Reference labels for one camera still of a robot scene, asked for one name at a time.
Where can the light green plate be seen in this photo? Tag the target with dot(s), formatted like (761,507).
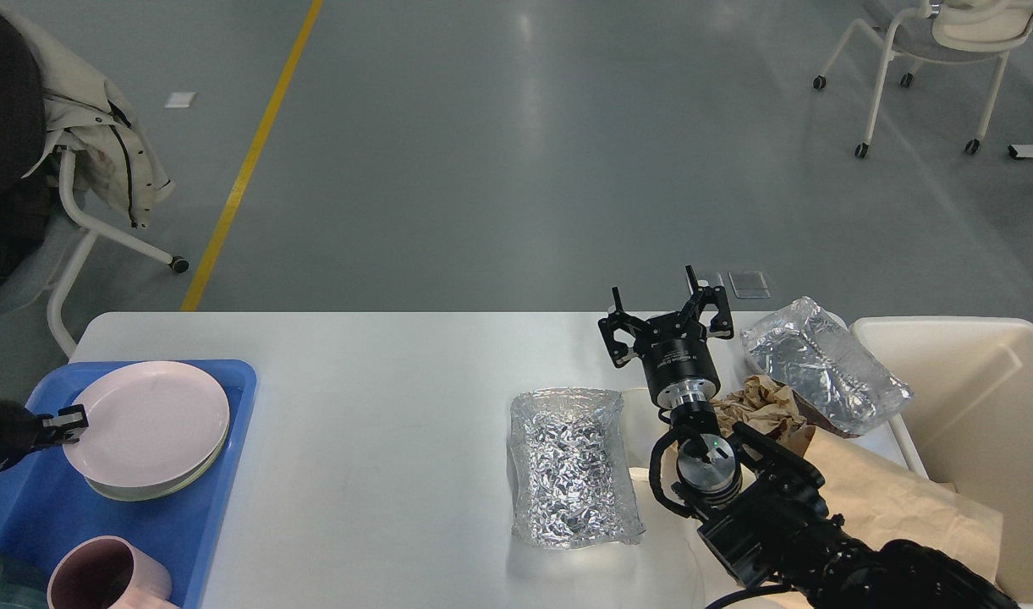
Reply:
(146,493)

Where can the white chair with jacket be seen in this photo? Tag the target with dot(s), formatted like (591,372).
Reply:
(54,266)

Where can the blue plastic tray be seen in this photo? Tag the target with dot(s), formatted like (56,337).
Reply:
(46,509)

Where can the crumpled brown paper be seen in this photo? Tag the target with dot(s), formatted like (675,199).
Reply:
(769,408)

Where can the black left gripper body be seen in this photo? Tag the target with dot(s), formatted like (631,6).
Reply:
(19,433)

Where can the foil bag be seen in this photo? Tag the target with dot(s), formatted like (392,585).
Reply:
(806,348)

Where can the white paper on floor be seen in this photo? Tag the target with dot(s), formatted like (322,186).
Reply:
(180,99)

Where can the cream plastic bin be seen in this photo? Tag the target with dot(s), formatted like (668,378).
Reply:
(970,421)

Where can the pink mug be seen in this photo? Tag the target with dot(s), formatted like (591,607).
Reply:
(109,572)

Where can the pink plate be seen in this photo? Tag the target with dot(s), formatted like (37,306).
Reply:
(149,423)

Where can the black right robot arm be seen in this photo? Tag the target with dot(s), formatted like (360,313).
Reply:
(758,503)

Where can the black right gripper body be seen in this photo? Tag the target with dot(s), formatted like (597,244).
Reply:
(677,362)

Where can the crumpled foil tray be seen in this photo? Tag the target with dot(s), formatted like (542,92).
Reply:
(572,487)

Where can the brown paper bag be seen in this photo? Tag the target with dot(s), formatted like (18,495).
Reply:
(882,501)

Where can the floor outlet plate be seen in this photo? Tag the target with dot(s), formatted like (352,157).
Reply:
(750,284)

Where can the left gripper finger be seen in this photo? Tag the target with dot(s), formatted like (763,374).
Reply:
(61,429)

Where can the white rolling chair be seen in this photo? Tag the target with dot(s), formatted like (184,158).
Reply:
(937,32)

